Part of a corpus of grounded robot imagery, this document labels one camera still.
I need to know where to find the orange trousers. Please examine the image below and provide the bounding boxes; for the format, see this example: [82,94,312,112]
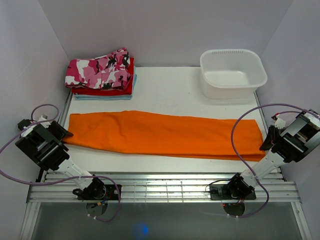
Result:
[66,110,265,162]

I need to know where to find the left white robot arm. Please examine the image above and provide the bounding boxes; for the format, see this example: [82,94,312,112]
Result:
[15,119,107,200]

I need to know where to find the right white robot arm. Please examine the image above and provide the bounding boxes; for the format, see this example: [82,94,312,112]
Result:
[221,109,320,200]

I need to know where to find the light blue folded trousers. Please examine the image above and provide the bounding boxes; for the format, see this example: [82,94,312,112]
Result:
[74,66,137,101]

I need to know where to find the red folded trousers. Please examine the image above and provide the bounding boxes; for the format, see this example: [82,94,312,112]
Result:
[71,57,135,97]

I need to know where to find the pink camouflage folded trousers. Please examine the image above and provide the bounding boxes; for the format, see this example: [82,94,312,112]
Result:
[64,48,134,91]

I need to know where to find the white plastic basin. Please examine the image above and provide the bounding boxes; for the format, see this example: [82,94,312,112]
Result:
[199,49,268,100]

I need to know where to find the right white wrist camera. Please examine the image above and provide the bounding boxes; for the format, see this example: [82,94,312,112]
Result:
[271,113,286,130]

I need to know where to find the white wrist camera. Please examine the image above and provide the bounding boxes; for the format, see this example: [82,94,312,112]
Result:
[271,113,286,130]
[37,115,50,125]

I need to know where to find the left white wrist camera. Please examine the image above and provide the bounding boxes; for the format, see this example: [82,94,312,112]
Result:
[37,115,50,125]

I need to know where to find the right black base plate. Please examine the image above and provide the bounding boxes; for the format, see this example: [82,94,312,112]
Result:
[208,183,257,201]

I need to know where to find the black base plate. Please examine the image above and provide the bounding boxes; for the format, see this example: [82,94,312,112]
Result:
[208,183,257,201]
[72,184,122,201]

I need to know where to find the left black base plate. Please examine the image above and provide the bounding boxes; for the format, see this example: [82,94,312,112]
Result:
[72,184,122,201]

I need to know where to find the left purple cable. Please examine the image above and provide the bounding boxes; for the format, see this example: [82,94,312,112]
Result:
[0,104,122,223]

